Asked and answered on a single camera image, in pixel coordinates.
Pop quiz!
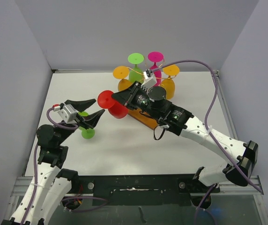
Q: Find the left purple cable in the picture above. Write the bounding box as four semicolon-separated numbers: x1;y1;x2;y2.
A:
20;106;109;225

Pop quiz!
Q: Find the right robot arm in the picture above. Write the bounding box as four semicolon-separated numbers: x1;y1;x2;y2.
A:
112;82;258;192

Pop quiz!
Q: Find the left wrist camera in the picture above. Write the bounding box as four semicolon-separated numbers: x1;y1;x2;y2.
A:
52;104;78;124

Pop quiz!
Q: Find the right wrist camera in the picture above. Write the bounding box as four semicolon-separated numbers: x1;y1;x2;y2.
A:
141;69;157;91

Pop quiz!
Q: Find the red wine glass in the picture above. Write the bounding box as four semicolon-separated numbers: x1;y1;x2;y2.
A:
97;90;128;119

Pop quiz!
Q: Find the wooden rack base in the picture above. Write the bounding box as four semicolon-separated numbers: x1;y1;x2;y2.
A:
128;109;158;129

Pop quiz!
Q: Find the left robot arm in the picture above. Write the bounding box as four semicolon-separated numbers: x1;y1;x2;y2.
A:
2;99;104;225

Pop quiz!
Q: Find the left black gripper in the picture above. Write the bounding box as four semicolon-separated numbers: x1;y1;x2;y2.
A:
56;99;104;145

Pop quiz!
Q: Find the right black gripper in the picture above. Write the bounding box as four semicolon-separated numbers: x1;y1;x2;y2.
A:
112;81;162;120

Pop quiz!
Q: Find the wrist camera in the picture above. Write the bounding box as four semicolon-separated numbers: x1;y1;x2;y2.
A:
141;69;157;91
52;104;78;124

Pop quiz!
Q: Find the pink wine glass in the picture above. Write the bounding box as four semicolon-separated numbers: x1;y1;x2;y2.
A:
148;52;164;86

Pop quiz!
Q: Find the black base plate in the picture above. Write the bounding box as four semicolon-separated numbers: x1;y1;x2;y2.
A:
69;174;209;206

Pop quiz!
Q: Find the orange wine glass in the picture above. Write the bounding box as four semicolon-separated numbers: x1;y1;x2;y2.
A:
160;64;180;99
112;66;133;91

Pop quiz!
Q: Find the green wine glass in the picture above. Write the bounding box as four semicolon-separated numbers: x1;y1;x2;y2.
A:
78;111;95;139
128;52;144;83

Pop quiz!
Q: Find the aluminium frame rail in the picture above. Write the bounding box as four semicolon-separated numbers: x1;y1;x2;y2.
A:
209;70;264;194

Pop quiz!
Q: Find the gold wire glass rack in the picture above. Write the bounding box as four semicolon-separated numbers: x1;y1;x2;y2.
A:
127;57;165;80

